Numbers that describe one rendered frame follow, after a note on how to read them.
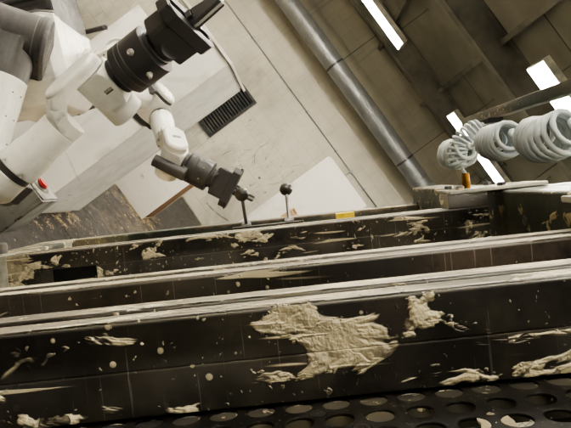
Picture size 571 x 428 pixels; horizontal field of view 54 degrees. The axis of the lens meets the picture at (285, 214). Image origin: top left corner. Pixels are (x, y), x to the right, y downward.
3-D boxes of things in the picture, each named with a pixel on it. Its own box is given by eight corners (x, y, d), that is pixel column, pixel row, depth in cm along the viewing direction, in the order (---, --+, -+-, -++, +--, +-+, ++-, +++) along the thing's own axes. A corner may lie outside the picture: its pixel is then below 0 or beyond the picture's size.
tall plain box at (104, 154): (32, 158, 462) (202, 31, 457) (76, 216, 462) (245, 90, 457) (-32, 147, 372) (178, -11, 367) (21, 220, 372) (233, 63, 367)
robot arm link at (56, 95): (93, 53, 91) (33, 109, 91) (132, 93, 97) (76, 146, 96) (89, 47, 97) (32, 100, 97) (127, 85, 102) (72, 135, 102)
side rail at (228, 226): (83, 271, 183) (79, 238, 183) (416, 236, 183) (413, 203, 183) (76, 273, 177) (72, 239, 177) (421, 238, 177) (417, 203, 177)
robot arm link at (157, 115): (161, 155, 169) (152, 121, 182) (185, 134, 167) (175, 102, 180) (135, 136, 162) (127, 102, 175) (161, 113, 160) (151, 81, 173)
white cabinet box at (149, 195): (124, 180, 685) (171, 145, 682) (152, 218, 685) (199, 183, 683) (111, 178, 639) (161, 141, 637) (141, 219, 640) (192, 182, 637)
